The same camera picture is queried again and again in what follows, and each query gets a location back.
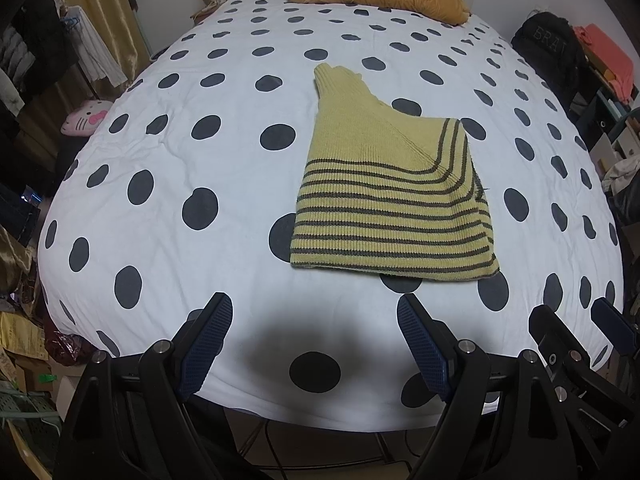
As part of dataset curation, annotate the white hanging shirt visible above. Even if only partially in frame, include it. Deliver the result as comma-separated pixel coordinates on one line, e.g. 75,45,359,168
60,5,129,99

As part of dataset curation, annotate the grey storage shelf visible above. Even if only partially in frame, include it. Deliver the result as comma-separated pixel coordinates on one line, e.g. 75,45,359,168
567,84,640,163

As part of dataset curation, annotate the shiny gold cloth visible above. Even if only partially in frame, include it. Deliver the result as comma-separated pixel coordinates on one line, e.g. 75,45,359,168
0,225,37,297

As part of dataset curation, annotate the black backpack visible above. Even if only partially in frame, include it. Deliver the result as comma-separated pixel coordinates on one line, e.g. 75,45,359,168
511,11,587,107

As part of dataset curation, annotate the coral cloth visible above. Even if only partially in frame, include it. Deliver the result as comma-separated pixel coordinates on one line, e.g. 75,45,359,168
572,24,637,102

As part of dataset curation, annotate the yellow striped knit sweater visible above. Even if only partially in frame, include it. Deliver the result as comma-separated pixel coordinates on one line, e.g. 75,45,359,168
290,63,502,282

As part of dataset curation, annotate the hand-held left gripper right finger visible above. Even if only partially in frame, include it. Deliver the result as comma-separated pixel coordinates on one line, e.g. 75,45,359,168
396,293,576,480

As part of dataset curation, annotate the dark red plastic bag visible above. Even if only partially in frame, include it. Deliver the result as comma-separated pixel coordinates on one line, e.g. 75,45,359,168
46,332,97,367

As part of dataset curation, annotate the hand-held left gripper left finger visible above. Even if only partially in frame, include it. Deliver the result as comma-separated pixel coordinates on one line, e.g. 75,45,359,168
52,291,236,480

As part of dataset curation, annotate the pink cat plush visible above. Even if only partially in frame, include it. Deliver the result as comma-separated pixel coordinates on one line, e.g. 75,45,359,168
61,99,115,137

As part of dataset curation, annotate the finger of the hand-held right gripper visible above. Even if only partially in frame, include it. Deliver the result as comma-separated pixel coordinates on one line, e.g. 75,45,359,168
528,304,593,401
590,297,640,376

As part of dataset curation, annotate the pile of clothes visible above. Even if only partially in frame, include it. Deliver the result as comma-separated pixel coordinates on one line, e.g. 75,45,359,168
599,155,640,243

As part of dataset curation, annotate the yellow paper packet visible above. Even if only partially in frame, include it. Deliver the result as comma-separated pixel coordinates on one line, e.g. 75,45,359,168
0,311,51,361

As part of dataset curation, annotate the green plastic basket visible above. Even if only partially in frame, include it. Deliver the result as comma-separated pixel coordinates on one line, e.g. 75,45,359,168
0,385,57,480

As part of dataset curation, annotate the white polka dot bed cover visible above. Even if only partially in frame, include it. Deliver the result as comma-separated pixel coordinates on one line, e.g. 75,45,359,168
37,0,626,433

